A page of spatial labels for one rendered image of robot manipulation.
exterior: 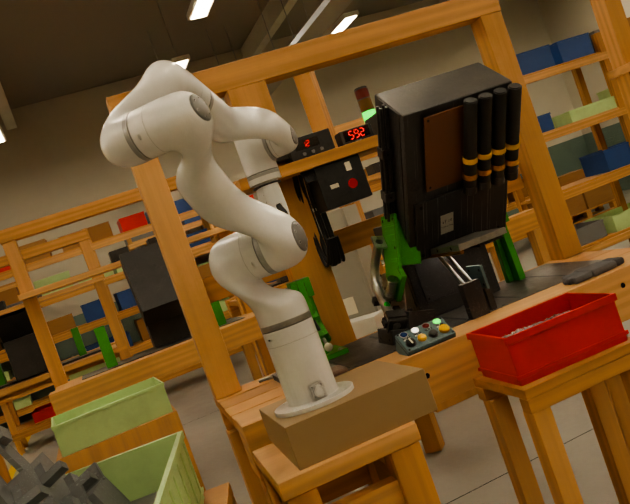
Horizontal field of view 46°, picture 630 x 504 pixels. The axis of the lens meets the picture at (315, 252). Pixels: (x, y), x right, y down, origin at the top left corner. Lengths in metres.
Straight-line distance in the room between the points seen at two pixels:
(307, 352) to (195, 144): 0.53
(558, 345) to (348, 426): 0.57
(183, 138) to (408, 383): 0.70
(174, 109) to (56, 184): 10.91
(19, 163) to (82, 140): 1.01
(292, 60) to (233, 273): 1.18
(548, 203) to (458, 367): 1.05
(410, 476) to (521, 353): 0.40
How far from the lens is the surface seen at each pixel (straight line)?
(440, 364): 2.05
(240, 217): 1.56
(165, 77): 1.55
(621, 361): 1.92
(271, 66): 2.64
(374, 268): 2.37
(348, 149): 2.51
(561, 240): 2.96
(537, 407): 1.81
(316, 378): 1.65
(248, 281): 1.67
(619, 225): 7.92
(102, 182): 12.30
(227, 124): 1.71
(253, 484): 2.59
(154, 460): 1.86
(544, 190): 2.94
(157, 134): 1.43
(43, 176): 12.33
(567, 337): 1.87
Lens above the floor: 1.31
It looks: 2 degrees down
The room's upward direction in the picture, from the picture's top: 20 degrees counter-clockwise
